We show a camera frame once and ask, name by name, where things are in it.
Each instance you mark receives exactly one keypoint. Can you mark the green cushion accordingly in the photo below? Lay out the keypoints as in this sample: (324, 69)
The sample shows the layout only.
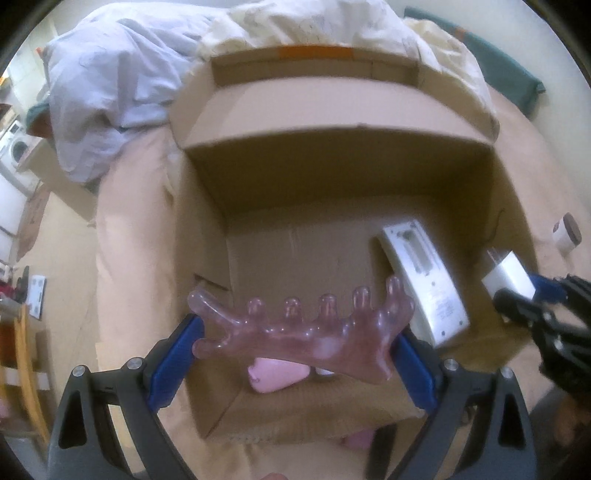
(498, 69)

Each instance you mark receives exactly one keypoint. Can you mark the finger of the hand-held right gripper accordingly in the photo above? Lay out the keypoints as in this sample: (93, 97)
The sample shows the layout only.
(563, 288)
(521, 307)

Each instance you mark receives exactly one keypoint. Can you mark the white jar with brown lid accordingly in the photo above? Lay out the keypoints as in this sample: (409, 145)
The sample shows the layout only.
(565, 230)

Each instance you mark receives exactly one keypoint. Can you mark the brown floor rug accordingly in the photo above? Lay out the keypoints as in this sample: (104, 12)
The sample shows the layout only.
(34, 219)

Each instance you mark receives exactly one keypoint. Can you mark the translucent pink massager comb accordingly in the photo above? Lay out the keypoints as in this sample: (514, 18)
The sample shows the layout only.
(295, 334)

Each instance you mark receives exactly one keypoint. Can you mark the white charger plug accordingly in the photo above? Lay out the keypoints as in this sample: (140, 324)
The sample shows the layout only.
(505, 277)

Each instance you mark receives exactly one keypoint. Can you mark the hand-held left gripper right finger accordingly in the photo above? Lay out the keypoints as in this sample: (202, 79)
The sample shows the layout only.
(418, 374)

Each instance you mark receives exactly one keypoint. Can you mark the beige bedside cabinet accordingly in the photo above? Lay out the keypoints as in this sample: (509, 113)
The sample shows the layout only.
(51, 159)

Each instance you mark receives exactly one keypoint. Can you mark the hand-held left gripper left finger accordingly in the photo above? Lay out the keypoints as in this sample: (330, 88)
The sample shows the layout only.
(178, 350)

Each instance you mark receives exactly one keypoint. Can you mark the pale grey duvet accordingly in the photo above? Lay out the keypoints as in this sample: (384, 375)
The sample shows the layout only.
(106, 92)

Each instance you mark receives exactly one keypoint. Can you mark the person's left hand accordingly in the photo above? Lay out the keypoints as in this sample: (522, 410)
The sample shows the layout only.
(272, 476)

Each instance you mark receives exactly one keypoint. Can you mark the white washing machine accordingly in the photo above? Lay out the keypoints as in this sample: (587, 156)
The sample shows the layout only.
(16, 147)

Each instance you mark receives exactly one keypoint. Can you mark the white electronic device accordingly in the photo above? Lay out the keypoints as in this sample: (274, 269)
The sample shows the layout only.
(429, 286)

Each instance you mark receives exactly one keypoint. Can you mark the brown cardboard box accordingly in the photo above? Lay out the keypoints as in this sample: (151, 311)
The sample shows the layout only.
(300, 207)

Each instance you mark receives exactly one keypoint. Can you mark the cream crumpled blanket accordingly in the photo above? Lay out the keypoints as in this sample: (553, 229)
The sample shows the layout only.
(346, 25)

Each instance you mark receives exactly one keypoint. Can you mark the white bathroom scale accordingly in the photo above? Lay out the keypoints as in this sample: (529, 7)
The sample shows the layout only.
(37, 297)

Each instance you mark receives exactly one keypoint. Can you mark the yellow wooden chair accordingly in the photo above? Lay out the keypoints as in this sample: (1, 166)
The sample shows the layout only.
(23, 369)

